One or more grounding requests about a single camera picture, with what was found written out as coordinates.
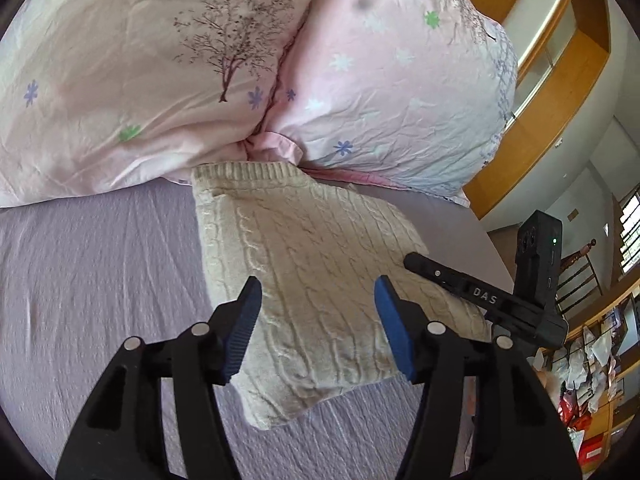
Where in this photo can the pink pillow with tree print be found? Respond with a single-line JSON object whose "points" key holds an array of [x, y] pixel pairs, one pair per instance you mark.
{"points": [[125, 75]]}

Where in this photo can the pink pillow with flower print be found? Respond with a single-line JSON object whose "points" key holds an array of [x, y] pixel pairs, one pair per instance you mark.
{"points": [[395, 85]]}

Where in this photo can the wooden headboard cabinet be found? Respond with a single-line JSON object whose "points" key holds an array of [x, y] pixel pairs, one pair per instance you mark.
{"points": [[565, 90]]}

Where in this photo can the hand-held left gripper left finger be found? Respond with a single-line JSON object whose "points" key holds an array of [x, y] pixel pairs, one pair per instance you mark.
{"points": [[244, 321]]}

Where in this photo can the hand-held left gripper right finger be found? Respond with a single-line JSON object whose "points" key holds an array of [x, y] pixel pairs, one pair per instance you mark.
{"points": [[395, 327]]}

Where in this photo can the lavender bed sheet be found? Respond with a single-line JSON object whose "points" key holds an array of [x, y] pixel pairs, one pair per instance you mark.
{"points": [[100, 270]]}

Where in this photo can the window with grille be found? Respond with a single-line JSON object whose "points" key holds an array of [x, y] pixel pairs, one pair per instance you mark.
{"points": [[631, 240]]}

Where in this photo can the wooden shelf with clutter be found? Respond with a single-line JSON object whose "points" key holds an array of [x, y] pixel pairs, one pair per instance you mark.
{"points": [[595, 365]]}

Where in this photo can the dark wooden chair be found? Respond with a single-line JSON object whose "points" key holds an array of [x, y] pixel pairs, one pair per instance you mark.
{"points": [[580, 272]]}

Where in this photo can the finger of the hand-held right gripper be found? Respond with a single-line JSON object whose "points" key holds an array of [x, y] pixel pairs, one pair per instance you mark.
{"points": [[452, 282]]}

